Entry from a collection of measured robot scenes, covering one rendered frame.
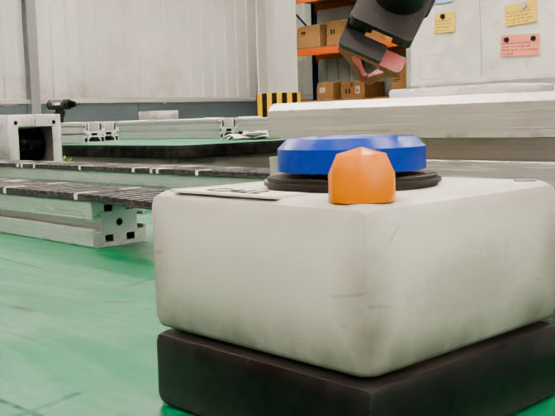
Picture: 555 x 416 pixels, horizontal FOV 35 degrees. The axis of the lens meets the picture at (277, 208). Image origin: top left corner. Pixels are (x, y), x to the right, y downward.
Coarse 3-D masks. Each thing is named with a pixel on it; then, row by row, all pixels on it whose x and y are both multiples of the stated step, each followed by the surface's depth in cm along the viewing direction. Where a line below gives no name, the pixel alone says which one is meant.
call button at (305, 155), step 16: (288, 144) 23; (304, 144) 22; (320, 144) 22; (336, 144) 22; (352, 144) 22; (368, 144) 22; (384, 144) 22; (400, 144) 22; (416, 144) 22; (288, 160) 22; (304, 160) 22; (320, 160) 22; (400, 160) 22; (416, 160) 22; (320, 176) 23
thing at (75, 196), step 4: (112, 188) 59; (116, 188) 59; (120, 188) 59; (124, 188) 58; (128, 188) 58; (132, 188) 58; (136, 188) 58; (68, 192) 56; (72, 192) 56; (76, 192) 56; (80, 192) 56; (84, 192) 56; (88, 192) 56; (92, 192) 56; (64, 196) 57; (68, 196) 56; (72, 196) 56; (76, 196) 56; (80, 196) 55; (76, 200) 56; (80, 200) 55
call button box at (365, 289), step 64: (192, 192) 23; (256, 192) 21; (320, 192) 22; (448, 192) 21; (512, 192) 22; (192, 256) 22; (256, 256) 21; (320, 256) 19; (384, 256) 18; (448, 256) 20; (512, 256) 22; (192, 320) 23; (256, 320) 21; (320, 320) 19; (384, 320) 19; (448, 320) 20; (512, 320) 22; (192, 384) 23; (256, 384) 21; (320, 384) 20; (384, 384) 19; (448, 384) 20; (512, 384) 22
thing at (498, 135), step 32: (448, 96) 31; (480, 96) 30; (512, 96) 29; (544, 96) 28; (288, 128) 37; (320, 128) 35; (352, 128) 34; (384, 128) 33; (416, 128) 32; (448, 128) 31; (480, 128) 30; (512, 128) 29; (544, 128) 28; (448, 160) 31; (480, 160) 30; (512, 160) 30; (544, 160) 29; (544, 320) 29
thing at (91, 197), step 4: (140, 188) 58; (144, 188) 58; (148, 188) 58; (96, 192) 56; (100, 192) 56; (104, 192) 56; (108, 192) 56; (112, 192) 55; (116, 192) 55; (120, 192) 55; (124, 192) 55; (128, 192) 56; (84, 196) 55; (88, 196) 55; (92, 196) 54; (96, 196) 54; (84, 200) 55; (88, 200) 54; (92, 200) 54
